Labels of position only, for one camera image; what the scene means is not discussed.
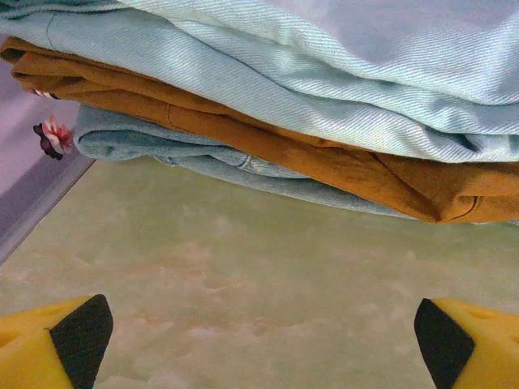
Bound light blue denim trousers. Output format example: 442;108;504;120
75;105;519;226

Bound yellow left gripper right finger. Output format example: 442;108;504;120
414;297;519;389

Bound light teal folded trousers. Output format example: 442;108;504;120
0;0;519;164

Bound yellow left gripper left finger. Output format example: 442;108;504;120
0;293;114;389

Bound brown folded trousers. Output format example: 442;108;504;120
0;36;519;224

